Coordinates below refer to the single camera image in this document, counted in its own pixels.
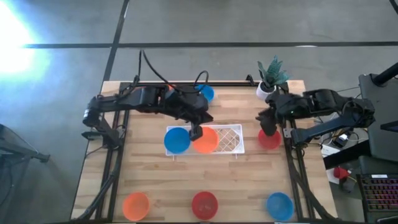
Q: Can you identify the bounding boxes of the small red object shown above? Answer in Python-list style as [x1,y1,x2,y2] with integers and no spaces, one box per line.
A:
[333,167,349,180]

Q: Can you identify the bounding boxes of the white paper box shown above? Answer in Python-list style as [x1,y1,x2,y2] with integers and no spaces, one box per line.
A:
[321,144,343,159]

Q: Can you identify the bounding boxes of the blue mini bowl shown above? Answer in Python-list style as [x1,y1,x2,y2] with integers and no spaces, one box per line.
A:
[195,83,216,103]
[266,192,295,222]
[164,126,191,155]

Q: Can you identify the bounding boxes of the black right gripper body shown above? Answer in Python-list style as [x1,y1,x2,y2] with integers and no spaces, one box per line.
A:
[266,91,312,121]

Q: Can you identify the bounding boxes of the small black white device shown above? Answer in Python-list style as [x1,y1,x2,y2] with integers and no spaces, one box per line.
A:
[333,133,349,147]

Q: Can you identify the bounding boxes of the dark metal stand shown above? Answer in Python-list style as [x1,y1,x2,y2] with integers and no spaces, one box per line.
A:
[0,123,51,224]

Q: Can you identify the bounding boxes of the black metal table frame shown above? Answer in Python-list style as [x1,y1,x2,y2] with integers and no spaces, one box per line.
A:
[71,81,340,223]

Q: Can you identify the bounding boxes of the black pole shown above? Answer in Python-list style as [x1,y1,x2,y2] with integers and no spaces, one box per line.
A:
[372,62,398,87]

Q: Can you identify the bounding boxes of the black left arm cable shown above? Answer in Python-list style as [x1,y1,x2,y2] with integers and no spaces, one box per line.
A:
[136,49,210,94]

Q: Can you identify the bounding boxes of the laptop with lit keyboard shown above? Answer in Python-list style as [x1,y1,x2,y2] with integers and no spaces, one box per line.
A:
[356,174,398,223]

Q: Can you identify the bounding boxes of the potted plant in white pot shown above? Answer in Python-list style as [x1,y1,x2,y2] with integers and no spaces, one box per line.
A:
[256,55,292,101]

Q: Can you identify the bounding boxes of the red mini bowl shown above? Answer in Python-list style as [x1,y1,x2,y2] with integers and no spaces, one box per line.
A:
[257,129,282,150]
[191,190,219,221]

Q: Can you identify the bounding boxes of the white wire rack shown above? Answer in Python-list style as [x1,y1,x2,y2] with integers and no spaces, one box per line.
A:
[164,123,246,160]

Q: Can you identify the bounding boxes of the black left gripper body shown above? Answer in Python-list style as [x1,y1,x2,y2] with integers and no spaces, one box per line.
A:
[164,85,215,125]

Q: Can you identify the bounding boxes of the dark grey side desk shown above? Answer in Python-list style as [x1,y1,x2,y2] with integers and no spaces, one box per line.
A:
[358,73,398,162]

